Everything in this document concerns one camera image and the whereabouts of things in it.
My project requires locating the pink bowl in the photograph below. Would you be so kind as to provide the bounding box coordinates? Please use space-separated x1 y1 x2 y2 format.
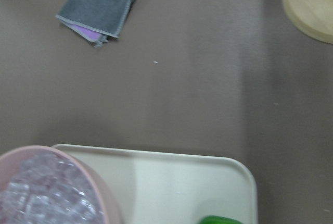
1 145 123 223

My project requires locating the pile of clear ice cubes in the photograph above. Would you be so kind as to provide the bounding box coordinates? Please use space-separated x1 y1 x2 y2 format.
1 153 104 223

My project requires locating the cream plastic tray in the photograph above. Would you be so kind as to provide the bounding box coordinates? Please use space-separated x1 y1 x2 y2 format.
56 144 258 223

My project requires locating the grey folded cloth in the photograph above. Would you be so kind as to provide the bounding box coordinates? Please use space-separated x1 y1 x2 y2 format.
55 0 135 47

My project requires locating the green lime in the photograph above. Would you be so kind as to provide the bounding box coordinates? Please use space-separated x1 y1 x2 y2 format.
198 215 242 224

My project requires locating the wooden mug tree stand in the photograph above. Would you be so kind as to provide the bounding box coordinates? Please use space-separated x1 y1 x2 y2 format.
282 0 332 44

